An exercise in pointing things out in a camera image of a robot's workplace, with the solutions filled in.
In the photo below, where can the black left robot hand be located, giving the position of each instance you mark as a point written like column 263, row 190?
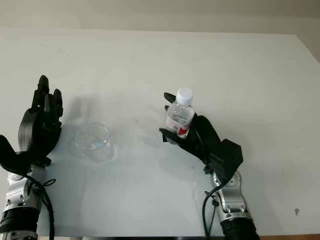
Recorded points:
column 32, row 132

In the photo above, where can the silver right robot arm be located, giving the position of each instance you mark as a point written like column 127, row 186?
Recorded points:
column 235, row 205

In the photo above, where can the clear plastic water bottle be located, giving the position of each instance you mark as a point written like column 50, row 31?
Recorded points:
column 180, row 117

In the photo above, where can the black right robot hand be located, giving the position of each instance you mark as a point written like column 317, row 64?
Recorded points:
column 202, row 140

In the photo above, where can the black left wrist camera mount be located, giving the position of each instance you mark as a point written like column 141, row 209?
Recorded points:
column 11, row 160

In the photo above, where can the clear glass cup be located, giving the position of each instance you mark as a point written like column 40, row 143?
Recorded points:
column 93, row 147

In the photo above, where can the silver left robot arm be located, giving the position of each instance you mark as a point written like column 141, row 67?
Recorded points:
column 17, row 200

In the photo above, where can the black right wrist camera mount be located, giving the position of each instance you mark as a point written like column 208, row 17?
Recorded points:
column 227, row 160

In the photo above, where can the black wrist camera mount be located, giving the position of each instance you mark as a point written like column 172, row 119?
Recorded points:
column 227, row 160
column 11, row 160

